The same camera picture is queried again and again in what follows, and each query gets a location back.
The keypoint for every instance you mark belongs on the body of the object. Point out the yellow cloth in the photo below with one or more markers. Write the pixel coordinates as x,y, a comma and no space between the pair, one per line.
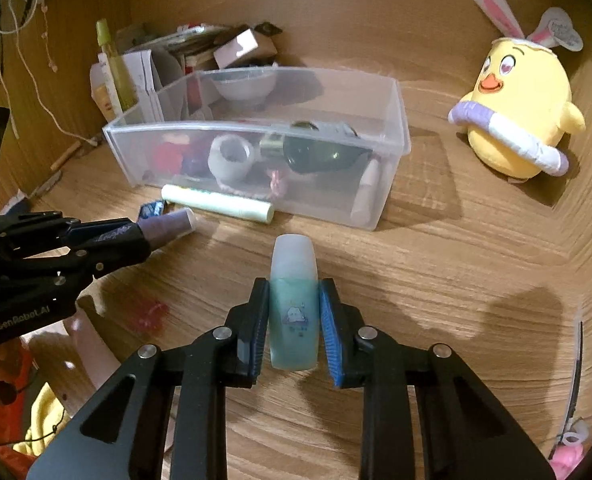
43,420

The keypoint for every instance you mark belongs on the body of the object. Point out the small blue packet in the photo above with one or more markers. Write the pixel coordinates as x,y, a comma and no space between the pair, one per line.
150,209

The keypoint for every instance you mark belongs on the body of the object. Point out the white folded papers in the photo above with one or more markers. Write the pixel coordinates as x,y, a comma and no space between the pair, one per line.
143,77

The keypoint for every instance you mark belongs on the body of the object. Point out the pink squeeze tube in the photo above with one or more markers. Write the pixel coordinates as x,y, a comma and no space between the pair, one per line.
93,347

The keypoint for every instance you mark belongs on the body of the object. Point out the small cardboard box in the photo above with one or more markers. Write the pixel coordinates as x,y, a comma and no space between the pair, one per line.
241,47

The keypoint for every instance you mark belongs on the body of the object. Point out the white tape roll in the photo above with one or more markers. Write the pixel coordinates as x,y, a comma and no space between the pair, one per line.
225,167

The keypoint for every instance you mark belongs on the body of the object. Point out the pink hair clip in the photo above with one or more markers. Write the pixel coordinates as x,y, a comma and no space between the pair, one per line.
150,310

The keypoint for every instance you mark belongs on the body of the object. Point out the wooden stick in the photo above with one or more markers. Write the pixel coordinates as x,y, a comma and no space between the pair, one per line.
66,155

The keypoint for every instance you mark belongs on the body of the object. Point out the black and purple spray bottle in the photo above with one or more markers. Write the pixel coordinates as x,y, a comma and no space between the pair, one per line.
168,227

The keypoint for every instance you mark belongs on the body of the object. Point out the pink cylindrical tube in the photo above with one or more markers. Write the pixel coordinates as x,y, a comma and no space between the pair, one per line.
367,195

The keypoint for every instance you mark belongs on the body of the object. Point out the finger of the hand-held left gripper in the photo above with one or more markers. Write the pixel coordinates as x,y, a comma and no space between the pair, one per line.
83,231
85,262

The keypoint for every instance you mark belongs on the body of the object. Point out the white bowl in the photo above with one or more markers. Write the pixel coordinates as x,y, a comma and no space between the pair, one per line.
243,87

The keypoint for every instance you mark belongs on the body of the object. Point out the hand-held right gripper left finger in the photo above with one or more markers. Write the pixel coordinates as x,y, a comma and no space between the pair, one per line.
261,330

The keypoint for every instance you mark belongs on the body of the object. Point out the orange cloth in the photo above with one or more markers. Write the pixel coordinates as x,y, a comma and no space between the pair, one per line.
10,365

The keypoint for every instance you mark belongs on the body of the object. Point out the stack of books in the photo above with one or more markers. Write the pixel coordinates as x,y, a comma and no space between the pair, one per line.
195,45

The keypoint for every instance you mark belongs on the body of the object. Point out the white and green tube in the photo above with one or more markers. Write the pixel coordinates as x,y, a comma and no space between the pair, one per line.
215,205

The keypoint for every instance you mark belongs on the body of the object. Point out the red and white marker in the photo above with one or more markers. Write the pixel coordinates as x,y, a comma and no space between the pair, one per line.
193,27

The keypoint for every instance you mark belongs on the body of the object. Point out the yellow-green tall bottle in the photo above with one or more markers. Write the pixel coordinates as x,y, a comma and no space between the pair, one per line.
118,75

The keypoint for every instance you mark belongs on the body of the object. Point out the white and yellow tube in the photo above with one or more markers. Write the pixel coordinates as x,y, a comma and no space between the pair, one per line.
103,95

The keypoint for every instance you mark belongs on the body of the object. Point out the small teal bottle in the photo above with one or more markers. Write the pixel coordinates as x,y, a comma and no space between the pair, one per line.
293,310

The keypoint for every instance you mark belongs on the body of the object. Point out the red packet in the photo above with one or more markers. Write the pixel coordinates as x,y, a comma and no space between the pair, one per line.
168,157

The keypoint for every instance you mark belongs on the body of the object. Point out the yellow chick plush toy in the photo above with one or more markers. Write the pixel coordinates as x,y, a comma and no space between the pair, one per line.
516,105

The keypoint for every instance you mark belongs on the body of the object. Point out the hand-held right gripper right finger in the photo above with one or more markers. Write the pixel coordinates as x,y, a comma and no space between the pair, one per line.
328,330

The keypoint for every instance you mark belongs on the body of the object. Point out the clear plastic storage bin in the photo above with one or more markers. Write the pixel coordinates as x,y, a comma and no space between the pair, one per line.
386,110

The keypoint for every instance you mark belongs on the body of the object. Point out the dark green spray bottle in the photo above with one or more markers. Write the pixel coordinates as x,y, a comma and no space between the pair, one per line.
321,152

